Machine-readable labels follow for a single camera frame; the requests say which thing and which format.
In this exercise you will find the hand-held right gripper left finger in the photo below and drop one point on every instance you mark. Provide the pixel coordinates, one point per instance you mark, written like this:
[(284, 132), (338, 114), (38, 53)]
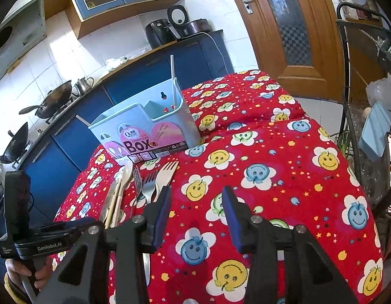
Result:
[(160, 221)]

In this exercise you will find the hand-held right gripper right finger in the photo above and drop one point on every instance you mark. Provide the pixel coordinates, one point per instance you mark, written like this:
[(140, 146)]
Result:
[(233, 221)]

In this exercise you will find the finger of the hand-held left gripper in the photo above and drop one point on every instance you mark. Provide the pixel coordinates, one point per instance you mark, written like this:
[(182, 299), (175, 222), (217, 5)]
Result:
[(72, 223)]

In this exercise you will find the metal fork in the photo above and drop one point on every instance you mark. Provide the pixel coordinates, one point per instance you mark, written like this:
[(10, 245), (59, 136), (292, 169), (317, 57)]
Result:
[(137, 180), (149, 186)]

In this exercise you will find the beige chopstick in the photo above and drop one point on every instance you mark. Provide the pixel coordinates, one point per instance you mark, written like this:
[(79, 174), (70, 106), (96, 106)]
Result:
[(117, 196), (110, 210)]

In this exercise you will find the metal knife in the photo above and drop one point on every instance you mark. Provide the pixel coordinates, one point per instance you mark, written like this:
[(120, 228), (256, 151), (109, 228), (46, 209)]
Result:
[(107, 198)]

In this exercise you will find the beige plastic fork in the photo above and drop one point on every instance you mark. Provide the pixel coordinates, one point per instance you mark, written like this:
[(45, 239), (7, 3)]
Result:
[(167, 175)]

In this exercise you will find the beige plastic spoon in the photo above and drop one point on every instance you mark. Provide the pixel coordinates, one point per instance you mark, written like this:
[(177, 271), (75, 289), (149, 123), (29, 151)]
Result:
[(128, 172)]

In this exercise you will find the blue plastic chopstick box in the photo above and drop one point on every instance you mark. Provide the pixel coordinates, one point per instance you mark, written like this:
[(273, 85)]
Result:
[(141, 145)]

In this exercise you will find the person's left hand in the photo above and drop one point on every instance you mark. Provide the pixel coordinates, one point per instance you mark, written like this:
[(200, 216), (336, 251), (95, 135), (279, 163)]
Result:
[(15, 269)]

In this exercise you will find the black wok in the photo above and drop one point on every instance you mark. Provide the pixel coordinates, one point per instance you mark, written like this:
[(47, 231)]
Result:
[(15, 144), (54, 96)]

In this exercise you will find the red smiley flower tablecloth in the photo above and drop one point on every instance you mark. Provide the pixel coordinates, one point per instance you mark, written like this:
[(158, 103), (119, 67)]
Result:
[(277, 164)]

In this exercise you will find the blue counter cabinet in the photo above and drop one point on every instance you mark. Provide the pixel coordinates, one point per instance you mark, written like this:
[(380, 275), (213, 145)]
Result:
[(65, 145)]

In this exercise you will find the gas stove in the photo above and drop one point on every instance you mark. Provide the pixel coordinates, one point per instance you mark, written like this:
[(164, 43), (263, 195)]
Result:
[(56, 118)]

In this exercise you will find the grey chopstick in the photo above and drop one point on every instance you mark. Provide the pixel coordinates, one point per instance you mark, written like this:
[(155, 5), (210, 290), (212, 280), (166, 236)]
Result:
[(83, 121), (173, 79)]

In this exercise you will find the metal kettle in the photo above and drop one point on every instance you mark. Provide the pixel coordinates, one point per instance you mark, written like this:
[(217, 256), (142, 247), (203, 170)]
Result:
[(84, 85)]

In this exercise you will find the blue plastic lid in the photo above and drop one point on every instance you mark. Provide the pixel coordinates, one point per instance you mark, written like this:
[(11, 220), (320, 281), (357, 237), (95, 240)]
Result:
[(376, 133)]

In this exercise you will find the range hood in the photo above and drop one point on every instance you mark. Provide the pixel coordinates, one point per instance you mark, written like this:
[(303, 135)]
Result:
[(18, 31)]

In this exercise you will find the black air fryer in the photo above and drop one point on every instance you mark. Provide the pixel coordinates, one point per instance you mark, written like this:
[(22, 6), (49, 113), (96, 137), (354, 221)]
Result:
[(157, 33)]

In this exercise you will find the clear plastic bag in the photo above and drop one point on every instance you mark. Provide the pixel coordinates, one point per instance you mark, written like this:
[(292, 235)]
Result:
[(380, 91)]

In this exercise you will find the black rice cooker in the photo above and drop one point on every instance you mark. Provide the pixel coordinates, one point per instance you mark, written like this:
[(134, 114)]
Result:
[(195, 25)]

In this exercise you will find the wooden door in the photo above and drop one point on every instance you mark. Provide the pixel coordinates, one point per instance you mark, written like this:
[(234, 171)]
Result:
[(293, 22)]

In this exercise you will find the black metal rack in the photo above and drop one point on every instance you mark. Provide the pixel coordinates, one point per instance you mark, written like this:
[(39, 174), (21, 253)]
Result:
[(357, 53)]

